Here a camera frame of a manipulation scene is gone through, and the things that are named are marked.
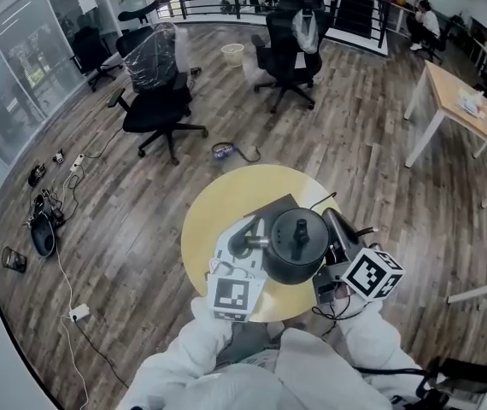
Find black kettle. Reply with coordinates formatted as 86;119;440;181
261;206;361;286

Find black device with cables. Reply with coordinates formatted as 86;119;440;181
356;355;487;410

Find black mesh cup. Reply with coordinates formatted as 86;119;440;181
0;245;28;274

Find black headset device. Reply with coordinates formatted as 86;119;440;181
23;188;66;259

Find cream mesh waste basket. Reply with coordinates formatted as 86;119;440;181
220;43;245;69

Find wooden desk with white legs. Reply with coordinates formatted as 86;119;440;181
402;59;487;209

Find black cable loop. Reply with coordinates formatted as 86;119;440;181
236;144;262;164

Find black kettle base cable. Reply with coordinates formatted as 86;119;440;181
308;191;338;211

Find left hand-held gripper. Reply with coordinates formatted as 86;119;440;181
206;218;267;324

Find round yellow table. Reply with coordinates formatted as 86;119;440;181
179;164;343;324

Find person's right forearm white sleeve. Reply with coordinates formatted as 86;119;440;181
337;291;425;401

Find person's left forearm white sleeve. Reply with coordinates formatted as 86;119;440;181
114;296;235;410

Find plastic-wrapped black office chair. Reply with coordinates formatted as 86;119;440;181
106;20;209;167

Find long white cable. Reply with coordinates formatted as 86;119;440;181
53;167;91;410

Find white power adapter block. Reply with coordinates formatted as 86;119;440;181
68;302;91;321

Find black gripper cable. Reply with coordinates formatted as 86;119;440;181
310;290;354;337

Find black office chair behind glass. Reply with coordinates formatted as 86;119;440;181
69;25;124;93

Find dark kettle base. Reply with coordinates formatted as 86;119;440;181
242;192;299;222

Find black gadget on floor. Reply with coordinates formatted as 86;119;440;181
26;162;48;188

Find white items on desk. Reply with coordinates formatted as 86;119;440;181
455;88;485;115

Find white metal bar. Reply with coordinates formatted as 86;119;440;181
446;274;487;306

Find person's white clothed body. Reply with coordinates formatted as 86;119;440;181
174;325;398;410

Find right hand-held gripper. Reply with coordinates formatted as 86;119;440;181
311;226;405;315

